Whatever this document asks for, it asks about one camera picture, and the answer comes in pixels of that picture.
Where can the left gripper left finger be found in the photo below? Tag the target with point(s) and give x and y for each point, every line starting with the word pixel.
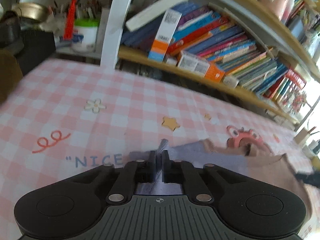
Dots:
pixel 141 170

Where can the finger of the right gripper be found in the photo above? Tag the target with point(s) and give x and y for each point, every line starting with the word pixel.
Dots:
pixel 311 179

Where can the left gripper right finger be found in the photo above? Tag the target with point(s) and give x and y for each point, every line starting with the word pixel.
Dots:
pixel 184 173

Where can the purple and pink sweater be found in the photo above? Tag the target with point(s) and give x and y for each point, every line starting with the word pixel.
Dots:
pixel 247 160

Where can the beige pen holder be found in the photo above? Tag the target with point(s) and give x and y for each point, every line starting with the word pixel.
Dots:
pixel 302 136

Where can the candy bouquet ornament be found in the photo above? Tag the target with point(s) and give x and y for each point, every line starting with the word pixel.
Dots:
pixel 294 101

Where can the pink cartoon table mat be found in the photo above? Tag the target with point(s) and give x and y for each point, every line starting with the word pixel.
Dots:
pixel 66 117

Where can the red dictionary books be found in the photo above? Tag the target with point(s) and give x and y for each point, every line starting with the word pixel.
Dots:
pixel 285 87

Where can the white charger block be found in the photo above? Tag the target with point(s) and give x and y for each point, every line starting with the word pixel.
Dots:
pixel 230 81

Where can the lying white orange box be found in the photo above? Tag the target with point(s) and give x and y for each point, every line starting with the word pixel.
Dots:
pixel 199 66

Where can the upright white orange box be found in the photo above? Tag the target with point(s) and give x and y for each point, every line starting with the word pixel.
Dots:
pixel 164 35

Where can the row of colourful books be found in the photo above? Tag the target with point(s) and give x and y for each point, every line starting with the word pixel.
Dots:
pixel 219 38

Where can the white tub green lid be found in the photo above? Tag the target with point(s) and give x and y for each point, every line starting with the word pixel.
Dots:
pixel 84 35

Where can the wooden bookshelf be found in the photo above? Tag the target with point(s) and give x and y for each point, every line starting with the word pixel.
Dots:
pixel 283 41

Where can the red tassel ornament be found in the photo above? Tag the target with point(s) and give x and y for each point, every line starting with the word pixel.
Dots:
pixel 68 31

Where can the brown garment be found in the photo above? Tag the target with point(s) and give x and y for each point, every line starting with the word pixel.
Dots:
pixel 10 74

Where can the white leaning book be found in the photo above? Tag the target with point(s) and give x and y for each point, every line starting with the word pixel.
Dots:
pixel 150 13

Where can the black leather shoe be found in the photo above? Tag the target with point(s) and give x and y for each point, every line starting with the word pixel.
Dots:
pixel 10 35

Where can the brass bowl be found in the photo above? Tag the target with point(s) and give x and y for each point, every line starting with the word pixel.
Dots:
pixel 31 11

